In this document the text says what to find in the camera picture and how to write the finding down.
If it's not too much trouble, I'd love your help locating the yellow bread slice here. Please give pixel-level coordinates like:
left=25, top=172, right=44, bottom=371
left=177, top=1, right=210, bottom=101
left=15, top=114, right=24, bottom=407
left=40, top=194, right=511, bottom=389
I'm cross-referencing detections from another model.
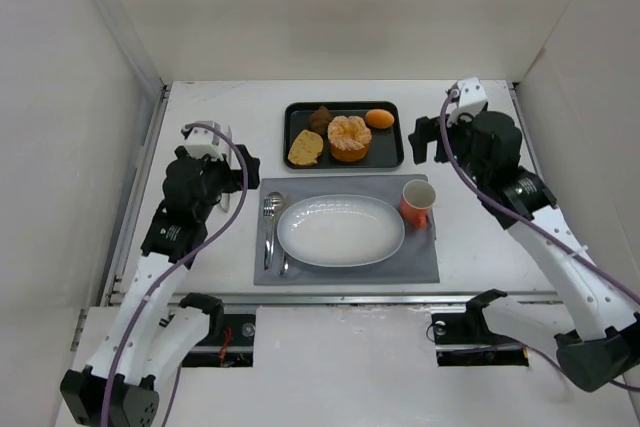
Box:
left=287, top=130, right=324, bottom=167

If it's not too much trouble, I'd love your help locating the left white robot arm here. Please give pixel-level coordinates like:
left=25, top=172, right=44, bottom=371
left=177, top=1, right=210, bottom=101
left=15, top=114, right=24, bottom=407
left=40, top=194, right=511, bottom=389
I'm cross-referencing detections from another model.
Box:
left=60, top=144, right=260, bottom=426

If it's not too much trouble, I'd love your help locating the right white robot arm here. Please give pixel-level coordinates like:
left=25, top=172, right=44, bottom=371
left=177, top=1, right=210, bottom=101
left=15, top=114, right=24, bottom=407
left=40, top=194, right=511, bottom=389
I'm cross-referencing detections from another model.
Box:
left=409, top=111, right=639, bottom=392

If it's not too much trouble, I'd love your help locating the silver fork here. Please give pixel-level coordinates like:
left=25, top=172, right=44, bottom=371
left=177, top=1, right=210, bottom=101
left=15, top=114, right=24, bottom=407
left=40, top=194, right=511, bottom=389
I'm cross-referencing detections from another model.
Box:
left=263, top=195, right=291, bottom=277

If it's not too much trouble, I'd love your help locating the silver spoon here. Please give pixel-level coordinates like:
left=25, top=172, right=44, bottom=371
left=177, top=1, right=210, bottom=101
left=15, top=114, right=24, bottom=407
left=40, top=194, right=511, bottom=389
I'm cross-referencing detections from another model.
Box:
left=263, top=192, right=285, bottom=270

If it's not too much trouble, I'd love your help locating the small orange round bun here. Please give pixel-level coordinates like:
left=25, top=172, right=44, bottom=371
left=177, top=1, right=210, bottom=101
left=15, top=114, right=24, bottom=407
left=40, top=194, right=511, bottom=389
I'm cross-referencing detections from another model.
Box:
left=364, top=109, right=395, bottom=130

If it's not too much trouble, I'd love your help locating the orange mug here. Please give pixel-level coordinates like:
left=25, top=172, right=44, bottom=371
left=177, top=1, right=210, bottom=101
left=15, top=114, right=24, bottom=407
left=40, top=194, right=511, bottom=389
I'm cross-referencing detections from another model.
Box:
left=399, top=179, right=436, bottom=230

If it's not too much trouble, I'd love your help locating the large orange sugared bun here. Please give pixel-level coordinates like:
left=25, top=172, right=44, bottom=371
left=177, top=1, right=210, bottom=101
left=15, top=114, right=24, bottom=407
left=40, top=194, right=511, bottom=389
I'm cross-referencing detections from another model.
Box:
left=327, top=116, right=372, bottom=163

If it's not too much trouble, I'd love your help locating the brown chocolate pastry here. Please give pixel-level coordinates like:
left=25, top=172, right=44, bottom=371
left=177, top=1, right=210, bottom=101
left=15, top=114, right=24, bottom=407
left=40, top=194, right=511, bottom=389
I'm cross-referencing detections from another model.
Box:
left=309, top=105, right=333, bottom=136

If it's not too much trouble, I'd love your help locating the white oval plate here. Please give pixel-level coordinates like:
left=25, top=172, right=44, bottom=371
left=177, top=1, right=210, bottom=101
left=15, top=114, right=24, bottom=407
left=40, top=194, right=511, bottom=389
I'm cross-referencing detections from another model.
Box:
left=276, top=194, right=405, bottom=268

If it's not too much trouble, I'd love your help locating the grey cloth placemat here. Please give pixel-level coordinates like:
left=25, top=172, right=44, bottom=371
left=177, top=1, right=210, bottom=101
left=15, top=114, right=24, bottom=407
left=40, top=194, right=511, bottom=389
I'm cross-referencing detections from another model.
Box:
left=254, top=174, right=440, bottom=286

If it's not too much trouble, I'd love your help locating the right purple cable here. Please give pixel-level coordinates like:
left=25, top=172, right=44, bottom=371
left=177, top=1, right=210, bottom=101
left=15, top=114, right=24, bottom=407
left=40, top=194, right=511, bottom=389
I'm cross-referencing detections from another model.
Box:
left=439, top=88, right=640, bottom=392

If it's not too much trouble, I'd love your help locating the purple cable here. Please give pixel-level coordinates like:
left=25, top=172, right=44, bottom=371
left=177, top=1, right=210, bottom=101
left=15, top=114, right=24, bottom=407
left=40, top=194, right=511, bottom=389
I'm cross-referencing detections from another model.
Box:
left=439, top=88, right=640, bottom=392
left=99, top=120, right=250, bottom=427

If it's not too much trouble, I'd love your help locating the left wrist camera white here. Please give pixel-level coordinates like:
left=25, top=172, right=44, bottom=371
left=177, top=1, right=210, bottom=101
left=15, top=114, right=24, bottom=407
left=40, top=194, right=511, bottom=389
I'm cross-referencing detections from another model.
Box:
left=181, top=127, right=232, bottom=161

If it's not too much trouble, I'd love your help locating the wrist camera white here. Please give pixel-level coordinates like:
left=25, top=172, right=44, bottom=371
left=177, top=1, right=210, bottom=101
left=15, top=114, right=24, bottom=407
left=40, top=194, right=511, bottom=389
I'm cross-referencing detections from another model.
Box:
left=447, top=77, right=488, bottom=127
left=181, top=127, right=232, bottom=161

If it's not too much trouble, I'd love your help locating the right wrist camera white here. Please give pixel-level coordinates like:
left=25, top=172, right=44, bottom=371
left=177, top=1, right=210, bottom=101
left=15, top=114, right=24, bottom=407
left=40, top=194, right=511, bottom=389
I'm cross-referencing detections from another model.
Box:
left=447, top=77, right=488, bottom=127

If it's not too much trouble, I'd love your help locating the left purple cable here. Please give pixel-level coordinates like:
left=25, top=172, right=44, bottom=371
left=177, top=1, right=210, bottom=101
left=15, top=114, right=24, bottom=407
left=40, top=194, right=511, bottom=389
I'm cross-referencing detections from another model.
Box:
left=99, top=120, right=250, bottom=427

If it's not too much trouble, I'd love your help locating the aluminium rail frame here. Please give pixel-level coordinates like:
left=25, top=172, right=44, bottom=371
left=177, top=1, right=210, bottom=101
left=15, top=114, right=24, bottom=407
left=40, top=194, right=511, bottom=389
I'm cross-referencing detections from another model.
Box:
left=96, top=80, right=555, bottom=307

